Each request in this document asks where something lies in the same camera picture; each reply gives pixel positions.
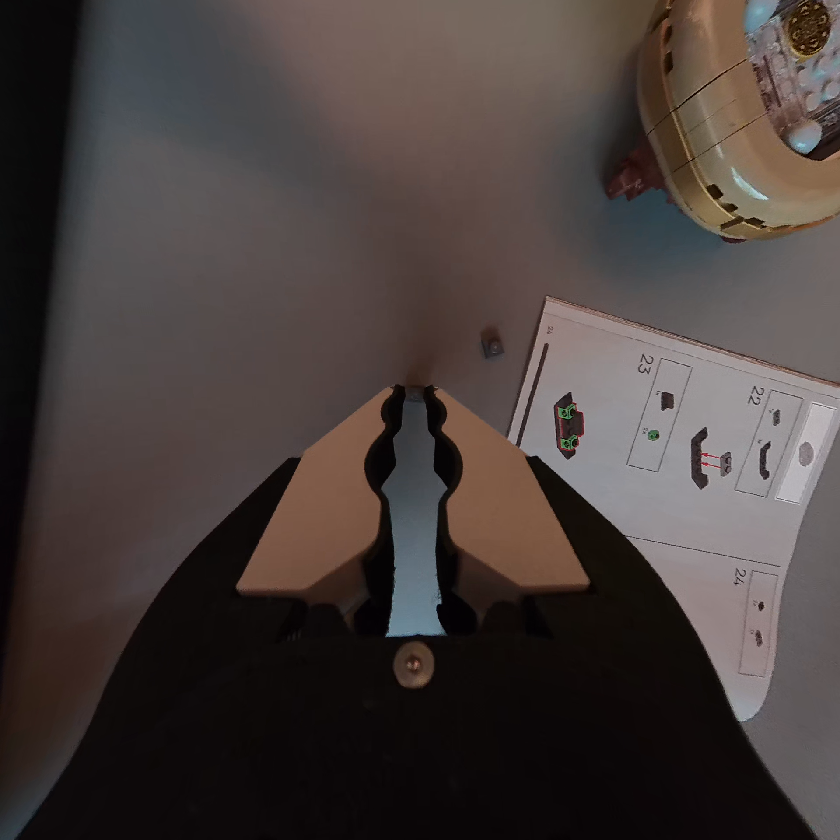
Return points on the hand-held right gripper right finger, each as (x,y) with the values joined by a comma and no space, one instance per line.
(512,525)

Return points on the open instruction booklet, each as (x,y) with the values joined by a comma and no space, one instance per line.
(689,512)

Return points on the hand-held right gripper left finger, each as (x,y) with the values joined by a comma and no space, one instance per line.
(315,525)

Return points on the tan round brick model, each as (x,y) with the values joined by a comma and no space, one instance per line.
(695,131)

